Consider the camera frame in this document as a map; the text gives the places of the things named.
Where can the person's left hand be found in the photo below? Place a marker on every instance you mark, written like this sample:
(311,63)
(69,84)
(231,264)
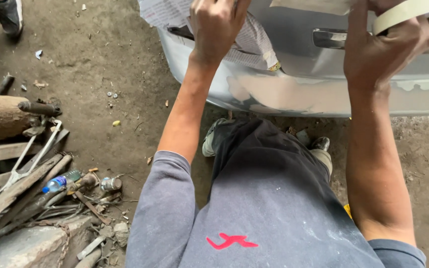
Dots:
(214,33)

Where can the person's right hand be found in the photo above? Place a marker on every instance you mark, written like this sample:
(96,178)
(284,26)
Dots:
(371,56)

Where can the person's right fingers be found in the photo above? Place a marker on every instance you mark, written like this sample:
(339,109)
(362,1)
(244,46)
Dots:
(413,43)

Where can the person's left fingers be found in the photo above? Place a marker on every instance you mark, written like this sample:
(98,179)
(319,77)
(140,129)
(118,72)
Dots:
(214,8)

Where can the beige masking tape roll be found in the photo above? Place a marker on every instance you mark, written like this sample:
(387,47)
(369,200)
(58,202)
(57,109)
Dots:
(404,13)

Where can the printed newspaper sheet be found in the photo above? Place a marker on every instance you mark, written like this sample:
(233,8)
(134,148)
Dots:
(251,41)

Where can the beige masking paper strip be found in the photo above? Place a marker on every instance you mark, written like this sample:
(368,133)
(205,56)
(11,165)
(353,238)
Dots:
(311,5)

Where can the silver car door panel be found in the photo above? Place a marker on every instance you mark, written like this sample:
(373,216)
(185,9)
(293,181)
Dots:
(311,89)

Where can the person's left shoe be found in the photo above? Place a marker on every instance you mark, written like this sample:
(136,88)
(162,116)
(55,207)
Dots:
(210,139)

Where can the person's right shoe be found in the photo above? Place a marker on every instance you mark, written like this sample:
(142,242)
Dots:
(320,143)

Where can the person's dark trousers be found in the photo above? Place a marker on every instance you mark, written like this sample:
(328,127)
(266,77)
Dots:
(259,149)

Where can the small yellow scrap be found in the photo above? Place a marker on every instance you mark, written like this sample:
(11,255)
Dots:
(116,123)

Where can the small blue paper scrap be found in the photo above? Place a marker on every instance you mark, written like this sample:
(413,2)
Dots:
(38,54)

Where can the small metal can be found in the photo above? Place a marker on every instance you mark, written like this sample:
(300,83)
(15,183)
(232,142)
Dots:
(111,184)

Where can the dark metal piece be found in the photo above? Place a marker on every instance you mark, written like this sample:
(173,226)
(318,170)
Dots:
(6,83)

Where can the person's grey-blue sweatshirt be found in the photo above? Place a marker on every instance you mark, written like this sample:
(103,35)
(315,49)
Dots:
(274,223)

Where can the clear plastic water bottle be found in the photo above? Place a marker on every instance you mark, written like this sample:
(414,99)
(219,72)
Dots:
(61,181)

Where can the round wooden log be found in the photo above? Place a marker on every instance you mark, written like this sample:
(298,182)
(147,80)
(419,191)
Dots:
(2,115)

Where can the heap of scrap wood and metal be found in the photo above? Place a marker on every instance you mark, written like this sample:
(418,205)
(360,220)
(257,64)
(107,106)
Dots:
(21,201)

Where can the grey stone block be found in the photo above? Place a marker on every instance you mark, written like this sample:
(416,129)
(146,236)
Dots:
(28,245)

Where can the white metal hacksaw frame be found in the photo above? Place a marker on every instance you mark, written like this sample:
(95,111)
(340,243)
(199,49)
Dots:
(32,160)

